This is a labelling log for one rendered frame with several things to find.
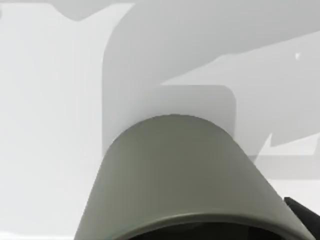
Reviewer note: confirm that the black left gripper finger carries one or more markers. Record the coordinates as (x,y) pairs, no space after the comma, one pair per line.
(306,217)

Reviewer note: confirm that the grey-green cup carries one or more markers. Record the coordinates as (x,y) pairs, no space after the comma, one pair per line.
(172,170)

